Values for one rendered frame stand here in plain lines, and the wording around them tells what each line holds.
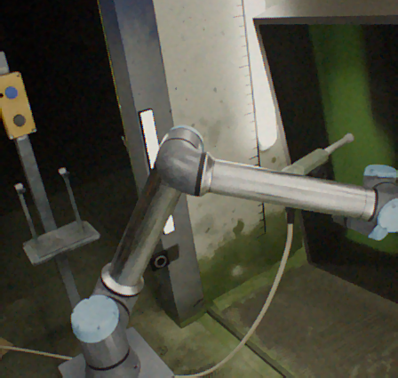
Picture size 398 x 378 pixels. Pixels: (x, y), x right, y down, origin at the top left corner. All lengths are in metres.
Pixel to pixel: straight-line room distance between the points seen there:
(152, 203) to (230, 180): 0.29
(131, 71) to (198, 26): 0.39
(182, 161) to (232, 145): 1.25
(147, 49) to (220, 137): 0.60
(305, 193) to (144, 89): 1.09
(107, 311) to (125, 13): 1.19
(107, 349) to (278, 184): 0.73
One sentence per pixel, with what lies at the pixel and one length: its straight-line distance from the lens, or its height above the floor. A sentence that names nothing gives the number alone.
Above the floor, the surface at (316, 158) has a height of 1.16.
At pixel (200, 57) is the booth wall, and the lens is 2.14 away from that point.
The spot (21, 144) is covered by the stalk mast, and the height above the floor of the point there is 1.24.
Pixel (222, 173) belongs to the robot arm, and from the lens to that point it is 1.09.
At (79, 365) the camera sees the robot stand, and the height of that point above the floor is 0.64.
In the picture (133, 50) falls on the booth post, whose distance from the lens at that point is 1.97.
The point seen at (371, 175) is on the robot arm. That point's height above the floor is 1.23.
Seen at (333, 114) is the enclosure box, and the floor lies 1.15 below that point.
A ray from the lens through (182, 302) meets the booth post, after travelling 2.53.
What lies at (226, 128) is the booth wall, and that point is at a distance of 2.29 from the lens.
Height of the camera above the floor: 1.78
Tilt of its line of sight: 25 degrees down
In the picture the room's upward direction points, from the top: 9 degrees counter-clockwise
